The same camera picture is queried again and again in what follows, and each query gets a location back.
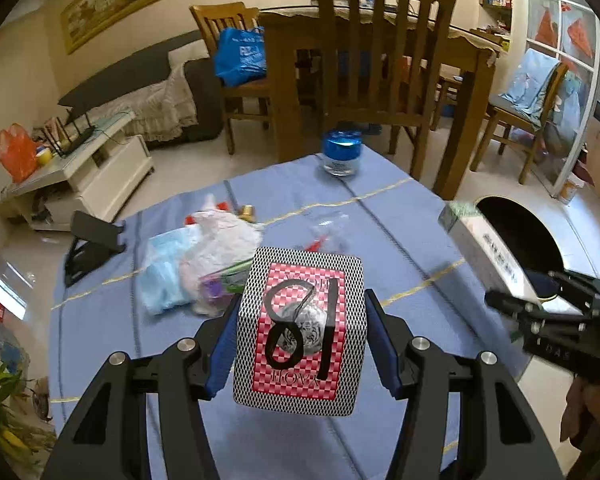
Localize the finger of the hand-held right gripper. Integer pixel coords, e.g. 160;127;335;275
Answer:
485;290;590;332
532;269;600;313

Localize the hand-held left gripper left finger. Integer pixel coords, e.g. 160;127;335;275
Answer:
40;295;242;480

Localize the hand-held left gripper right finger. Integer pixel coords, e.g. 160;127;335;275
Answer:
364;289;566;480

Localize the long white carton box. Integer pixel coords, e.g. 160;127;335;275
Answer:
438;200;537;306

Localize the gold-rimmed black trash bin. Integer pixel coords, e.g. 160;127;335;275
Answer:
472;195;583;313

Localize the checkered playing card box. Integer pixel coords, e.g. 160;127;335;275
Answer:
232;246;366;417

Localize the person's right hand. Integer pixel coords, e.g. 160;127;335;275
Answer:
562;377;597;453

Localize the purple green wrapper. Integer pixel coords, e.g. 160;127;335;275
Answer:
199;259;254;303

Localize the blue striped tablecloth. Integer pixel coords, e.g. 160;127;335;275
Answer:
47;150;531;480

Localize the white tub with label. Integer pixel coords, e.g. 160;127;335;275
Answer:
557;174;586;206

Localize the light blue plastic bag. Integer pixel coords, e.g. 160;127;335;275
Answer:
137;229;197;317

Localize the white plastic bag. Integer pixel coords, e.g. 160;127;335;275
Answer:
179;194;266;317

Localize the clear plastic wrapper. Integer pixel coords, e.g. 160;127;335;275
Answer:
300;209;355;255

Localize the black phone stand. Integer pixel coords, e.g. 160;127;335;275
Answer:
64;210;127;289

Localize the wooden chair with grey cushion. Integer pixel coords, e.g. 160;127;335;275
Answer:
469;60;572;187

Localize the blue-lidded glass jar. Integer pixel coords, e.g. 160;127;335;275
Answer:
321;130;364;179

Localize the light blue shirt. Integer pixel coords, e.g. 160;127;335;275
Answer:
499;48;564;117

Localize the white TV cabinet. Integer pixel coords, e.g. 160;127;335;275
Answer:
0;109;156;232

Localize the green potted plant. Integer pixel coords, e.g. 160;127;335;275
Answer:
0;350;57;467

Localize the white-framed glass partition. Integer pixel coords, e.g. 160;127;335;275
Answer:
509;0;600;197

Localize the black router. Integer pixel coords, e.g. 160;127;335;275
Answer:
41;111;97;157

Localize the beige lace sofa cover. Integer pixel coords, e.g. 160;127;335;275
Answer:
86;61;199;144

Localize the wooden dining table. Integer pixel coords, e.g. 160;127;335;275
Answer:
257;4;504;202

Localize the orange plastic bag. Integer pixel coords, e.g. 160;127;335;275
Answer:
0;123;39;184

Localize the blue shopping bag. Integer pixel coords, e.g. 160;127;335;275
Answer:
213;26;267;87

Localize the dark grey sofa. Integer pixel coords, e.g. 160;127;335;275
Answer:
57;29;226;144

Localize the tall slatted wooden chair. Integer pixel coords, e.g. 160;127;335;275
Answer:
311;0;462;192

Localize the light wooden chair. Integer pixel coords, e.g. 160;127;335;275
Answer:
189;4;272;157

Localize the gold-framed wide painting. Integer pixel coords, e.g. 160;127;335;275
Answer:
60;0;196;56

